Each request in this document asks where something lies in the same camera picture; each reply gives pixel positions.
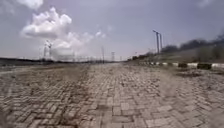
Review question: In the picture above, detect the power pylon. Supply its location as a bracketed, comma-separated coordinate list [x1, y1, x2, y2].
[110, 51, 116, 62]
[100, 46, 106, 64]

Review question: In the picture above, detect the grey brick paved path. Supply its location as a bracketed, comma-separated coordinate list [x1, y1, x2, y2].
[0, 63, 224, 128]

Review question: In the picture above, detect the black and white kerb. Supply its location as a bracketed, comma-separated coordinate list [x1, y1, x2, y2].
[139, 60, 224, 71]

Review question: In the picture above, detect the row of dark trees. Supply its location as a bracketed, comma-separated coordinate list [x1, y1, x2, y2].
[128, 33, 224, 61]

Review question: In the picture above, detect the grassy embankment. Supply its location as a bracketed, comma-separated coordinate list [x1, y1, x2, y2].
[133, 43, 224, 65]

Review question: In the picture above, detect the dry grass verge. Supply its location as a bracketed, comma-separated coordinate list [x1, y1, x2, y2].
[166, 66, 224, 84]

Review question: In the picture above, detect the long dark fence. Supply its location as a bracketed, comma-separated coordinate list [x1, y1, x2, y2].
[0, 57, 111, 66]

